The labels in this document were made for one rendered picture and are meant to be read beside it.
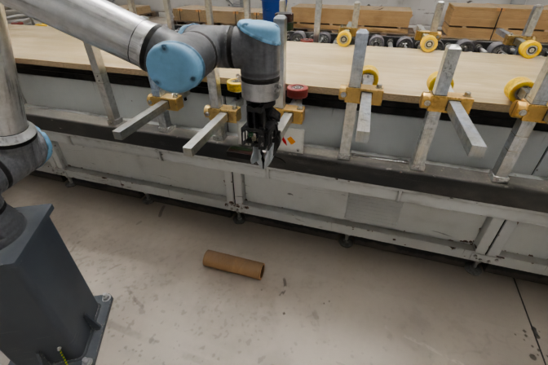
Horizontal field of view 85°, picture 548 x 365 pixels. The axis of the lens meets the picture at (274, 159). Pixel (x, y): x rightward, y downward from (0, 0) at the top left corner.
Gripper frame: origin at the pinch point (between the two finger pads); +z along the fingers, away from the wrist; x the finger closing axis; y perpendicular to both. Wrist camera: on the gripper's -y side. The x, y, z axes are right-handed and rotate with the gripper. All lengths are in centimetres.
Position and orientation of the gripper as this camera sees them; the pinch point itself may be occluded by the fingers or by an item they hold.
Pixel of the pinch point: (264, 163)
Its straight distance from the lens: 84.7
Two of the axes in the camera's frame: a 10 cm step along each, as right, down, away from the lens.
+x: 9.6, 1.6, -2.4
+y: -2.9, 5.1, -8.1
